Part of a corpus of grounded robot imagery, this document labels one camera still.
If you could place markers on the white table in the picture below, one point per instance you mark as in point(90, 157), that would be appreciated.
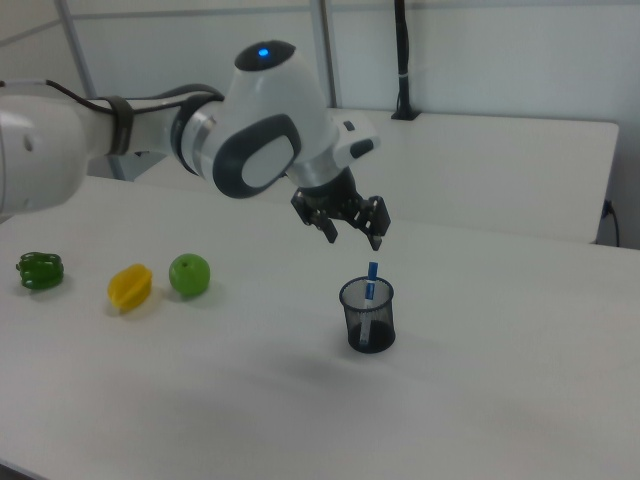
point(500, 165)

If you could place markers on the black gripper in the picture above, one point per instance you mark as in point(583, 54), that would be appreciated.
point(345, 200)

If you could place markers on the black camera stand pole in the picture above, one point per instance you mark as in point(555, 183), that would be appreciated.
point(403, 55)

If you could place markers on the yellow toy starfruit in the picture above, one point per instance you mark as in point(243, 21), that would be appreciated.
point(131, 289)

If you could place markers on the green toy bell pepper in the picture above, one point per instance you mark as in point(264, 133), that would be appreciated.
point(41, 270)

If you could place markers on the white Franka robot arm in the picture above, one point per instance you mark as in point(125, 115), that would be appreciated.
point(270, 95)

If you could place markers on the green toy apple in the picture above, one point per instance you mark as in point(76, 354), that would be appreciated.
point(189, 274)

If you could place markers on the grey metal partition post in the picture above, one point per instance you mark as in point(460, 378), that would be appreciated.
point(332, 20)
point(80, 45)

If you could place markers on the white blue marker pen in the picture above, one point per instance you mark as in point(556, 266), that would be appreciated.
point(370, 287)

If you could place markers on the black mesh pen cup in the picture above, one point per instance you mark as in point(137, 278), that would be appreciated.
point(371, 330)

